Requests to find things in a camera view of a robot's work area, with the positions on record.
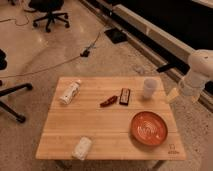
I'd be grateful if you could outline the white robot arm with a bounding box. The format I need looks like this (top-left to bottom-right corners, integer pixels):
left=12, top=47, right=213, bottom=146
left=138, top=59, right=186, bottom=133
left=166, top=49, right=213, bottom=102

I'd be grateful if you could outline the white translucent cup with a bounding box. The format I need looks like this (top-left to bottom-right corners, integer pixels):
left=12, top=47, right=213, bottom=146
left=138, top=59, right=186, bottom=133
left=143, top=78, right=157, bottom=99

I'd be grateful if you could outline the orange ceramic plate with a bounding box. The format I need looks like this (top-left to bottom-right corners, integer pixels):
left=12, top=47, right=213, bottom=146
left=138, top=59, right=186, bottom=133
left=130, top=111, right=168, bottom=146

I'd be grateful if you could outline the red chili pepper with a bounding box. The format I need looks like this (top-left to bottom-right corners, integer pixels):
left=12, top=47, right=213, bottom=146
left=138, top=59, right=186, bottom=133
left=100, top=96, right=118, bottom=107

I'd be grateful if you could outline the wooden table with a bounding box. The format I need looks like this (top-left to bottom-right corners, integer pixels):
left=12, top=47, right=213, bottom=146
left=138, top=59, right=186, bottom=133
left=36, top=77, right=186, bottom=160

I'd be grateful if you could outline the black floor mat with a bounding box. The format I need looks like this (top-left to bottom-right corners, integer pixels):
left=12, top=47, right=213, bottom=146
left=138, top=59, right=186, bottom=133
left=105, top=28, right=127, bottom=44

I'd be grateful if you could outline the white plastic bottle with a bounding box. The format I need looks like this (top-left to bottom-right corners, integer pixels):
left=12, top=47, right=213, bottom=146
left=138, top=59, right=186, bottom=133
left=59, top=79, right=82, bottom=105

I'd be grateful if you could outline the white crumpled packet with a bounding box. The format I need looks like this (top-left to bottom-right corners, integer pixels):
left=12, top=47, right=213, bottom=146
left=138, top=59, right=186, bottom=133
left=72, top=137, right=92, bottom=160

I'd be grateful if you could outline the black office chair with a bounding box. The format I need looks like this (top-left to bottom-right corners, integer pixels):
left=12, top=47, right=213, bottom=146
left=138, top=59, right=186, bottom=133
left=29, top=0, right=70, bottom=33

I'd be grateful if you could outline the black chair base left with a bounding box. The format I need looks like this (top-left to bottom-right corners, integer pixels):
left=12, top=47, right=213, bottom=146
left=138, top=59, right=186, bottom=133
left=0, top=49, right=34, bottom=124

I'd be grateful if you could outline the black floor cable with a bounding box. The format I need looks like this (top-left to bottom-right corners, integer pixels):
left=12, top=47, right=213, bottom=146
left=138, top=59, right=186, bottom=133
left=0, top=23, right=111, bottom=80

